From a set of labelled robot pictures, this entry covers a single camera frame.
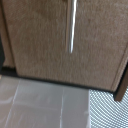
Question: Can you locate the dark wooden drawer cabinet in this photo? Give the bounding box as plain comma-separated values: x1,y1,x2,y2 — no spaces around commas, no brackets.
0,31,128,103

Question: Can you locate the grey patterned mat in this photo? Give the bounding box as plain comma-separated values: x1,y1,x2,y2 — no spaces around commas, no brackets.
87,87,128,128

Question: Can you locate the silver bar drawer handle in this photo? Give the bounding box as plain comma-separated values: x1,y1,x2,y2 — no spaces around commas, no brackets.
66,0,79,55

